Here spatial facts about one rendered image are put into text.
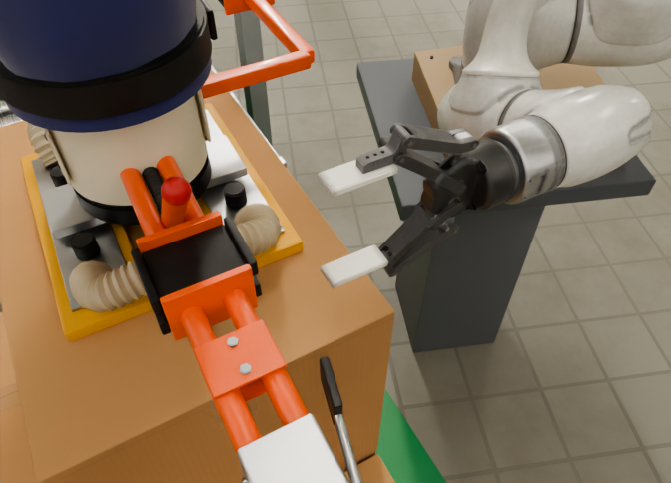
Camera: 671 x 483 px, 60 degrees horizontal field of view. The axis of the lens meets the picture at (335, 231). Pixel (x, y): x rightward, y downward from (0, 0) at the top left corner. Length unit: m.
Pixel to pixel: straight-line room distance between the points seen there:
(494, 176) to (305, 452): 0.34
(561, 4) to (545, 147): 0.51
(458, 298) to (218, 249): 1.10
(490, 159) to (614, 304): 1.45
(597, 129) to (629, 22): 0.46
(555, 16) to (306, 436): 0.87
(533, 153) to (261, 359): 0.36
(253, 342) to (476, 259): 1.03
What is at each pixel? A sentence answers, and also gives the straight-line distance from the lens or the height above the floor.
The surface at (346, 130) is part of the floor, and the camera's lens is 2.48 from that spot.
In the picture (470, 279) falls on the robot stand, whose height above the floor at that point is 0.33.
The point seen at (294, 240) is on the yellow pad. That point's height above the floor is 0.96.
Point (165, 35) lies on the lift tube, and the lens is 0.59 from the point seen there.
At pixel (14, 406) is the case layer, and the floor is 0.54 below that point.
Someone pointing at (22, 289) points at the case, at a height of 0.94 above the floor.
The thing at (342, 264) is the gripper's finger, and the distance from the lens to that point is 0.64.
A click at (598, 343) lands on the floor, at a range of 1.93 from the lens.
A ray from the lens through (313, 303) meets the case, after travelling 0.68.
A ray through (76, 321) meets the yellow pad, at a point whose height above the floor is 0.96.
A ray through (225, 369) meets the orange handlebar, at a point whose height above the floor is 1.09.
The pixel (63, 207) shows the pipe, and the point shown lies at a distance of 0.80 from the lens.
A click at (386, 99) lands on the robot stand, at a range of 1.34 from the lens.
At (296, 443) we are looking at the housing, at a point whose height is 1.09.
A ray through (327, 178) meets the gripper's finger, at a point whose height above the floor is 1.15.
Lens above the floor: 1.50
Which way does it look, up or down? 47 degrees down
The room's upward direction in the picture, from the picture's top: straight up
